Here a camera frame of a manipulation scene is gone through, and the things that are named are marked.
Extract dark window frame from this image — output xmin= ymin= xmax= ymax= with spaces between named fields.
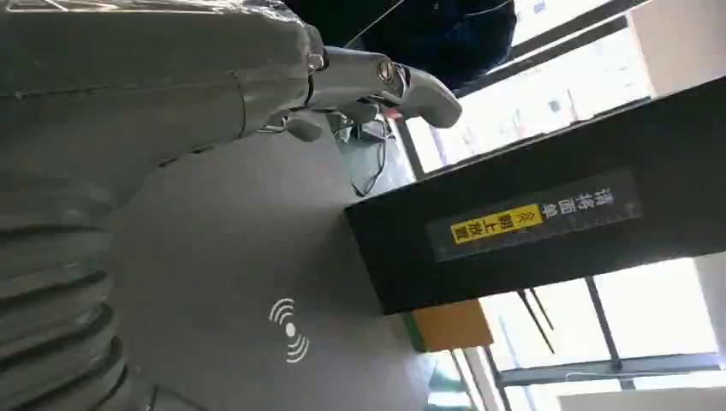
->
xmin=394 ymin=0 xmax=726 ymax=411

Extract person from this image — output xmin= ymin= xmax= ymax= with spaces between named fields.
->
xmin=282 ymin=0 xmax=518 ymax=92

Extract black box with yellow label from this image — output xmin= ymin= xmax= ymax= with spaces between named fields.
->
xmin=343 ymin=76 xmax=726 ymax=317

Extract orange block with green edge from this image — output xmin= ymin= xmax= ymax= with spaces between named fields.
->
xmin=401 ymin=299 xmax=496 ymax=354

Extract grey pad with wireless symbol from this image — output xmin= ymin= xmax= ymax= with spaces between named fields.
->
xmin=107 ymin=110 xmax=439 ymax=411

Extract thin black stand legs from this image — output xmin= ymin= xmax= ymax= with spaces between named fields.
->
xmin=515 ymin=288 xmax=557 ymax=356

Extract black cable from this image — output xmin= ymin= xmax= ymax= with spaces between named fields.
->
xmin=337 ymin=116 xmax=399 ymax=199

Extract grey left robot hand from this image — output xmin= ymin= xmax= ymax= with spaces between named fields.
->
xmin=0 ymin=0 xmax=464 ymax=231

